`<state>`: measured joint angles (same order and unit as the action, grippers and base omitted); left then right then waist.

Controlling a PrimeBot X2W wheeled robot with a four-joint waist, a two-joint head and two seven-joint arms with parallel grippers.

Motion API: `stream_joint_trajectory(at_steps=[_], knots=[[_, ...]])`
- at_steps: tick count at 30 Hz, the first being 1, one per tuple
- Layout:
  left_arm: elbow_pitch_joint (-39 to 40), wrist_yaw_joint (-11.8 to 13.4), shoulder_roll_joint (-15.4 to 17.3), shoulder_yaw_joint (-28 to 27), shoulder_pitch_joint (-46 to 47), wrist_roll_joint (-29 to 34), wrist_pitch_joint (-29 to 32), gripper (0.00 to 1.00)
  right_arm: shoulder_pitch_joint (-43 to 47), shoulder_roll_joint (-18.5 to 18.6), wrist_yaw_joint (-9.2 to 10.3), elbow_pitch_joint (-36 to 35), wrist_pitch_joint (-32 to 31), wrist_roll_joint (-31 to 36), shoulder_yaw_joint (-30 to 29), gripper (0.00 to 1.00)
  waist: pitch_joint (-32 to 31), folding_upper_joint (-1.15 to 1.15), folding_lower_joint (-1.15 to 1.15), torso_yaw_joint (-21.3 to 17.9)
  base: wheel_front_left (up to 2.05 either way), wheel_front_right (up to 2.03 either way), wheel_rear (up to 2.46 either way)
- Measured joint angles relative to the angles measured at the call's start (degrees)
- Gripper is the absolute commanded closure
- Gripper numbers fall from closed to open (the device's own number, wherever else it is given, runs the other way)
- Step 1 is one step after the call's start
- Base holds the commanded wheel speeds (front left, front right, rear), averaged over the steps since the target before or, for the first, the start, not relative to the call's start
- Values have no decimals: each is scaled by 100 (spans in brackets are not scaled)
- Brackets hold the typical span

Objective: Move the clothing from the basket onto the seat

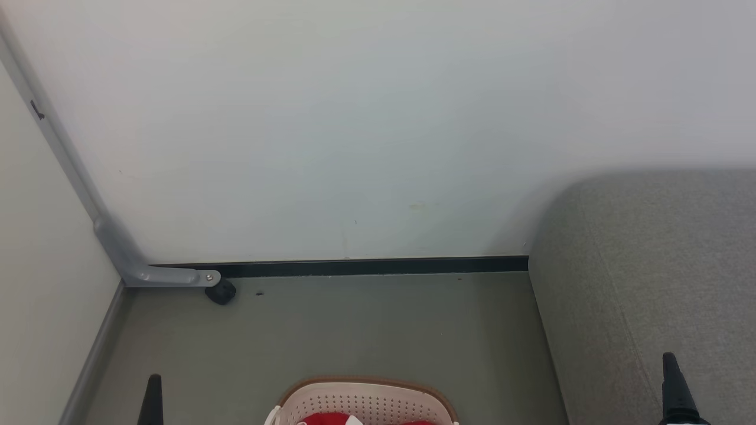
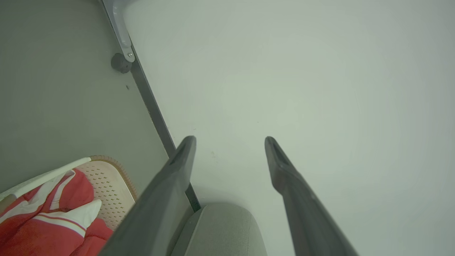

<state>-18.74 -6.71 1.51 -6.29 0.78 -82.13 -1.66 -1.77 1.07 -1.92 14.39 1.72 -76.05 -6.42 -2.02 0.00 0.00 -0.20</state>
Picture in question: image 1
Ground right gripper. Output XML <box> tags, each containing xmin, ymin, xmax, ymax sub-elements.
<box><xmin>657</xmin><ymin>352</ymin><xmax>713</xmax><ymax>425</ymax></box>

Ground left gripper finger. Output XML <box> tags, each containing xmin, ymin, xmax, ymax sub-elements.
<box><xmin>137</xmin><ymin>374</ymin><xmax>164</xmax><ymax>425</ymax></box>

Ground red shorts with white lining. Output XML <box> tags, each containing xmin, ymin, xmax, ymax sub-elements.
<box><xmin>297</xmin><ymin>413</ymin><xmax>439</xmax><ymax>425</ymax></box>

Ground grey fabric sofa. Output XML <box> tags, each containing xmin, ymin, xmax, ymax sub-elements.
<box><xmin>527</xmin><ymin>168</ymin><xmax>756</xmax><ymax>425</ymax></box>

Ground grey skirting strip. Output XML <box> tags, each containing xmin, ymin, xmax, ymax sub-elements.
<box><xmin>59</xmin><ymin>280</ymin><xmax>134</xmax><ymax>425</ymax></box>

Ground black rubber foot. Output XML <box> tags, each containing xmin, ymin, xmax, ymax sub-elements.
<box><xmin>205</xmin><ymin>279</ymin><xmax>237</xmax><ymax>306</ymax></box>

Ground white perforated laundry basket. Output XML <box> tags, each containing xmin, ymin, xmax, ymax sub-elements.
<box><xmin>264</xmin><ymin>376</ymin><xmax>460</xmax><ymax>425</ymax></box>

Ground black skirting strip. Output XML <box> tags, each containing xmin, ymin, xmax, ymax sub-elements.
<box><xmin>151</xmin><ymin>256</ymin><xmax>529</xmax><ymax>279</ymax></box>

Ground grey metal frame bracket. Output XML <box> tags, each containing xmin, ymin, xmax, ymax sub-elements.
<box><xmin>0</xmin><ymin>12</ymin><xmax>222</xmax><ymax>289</ymax></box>

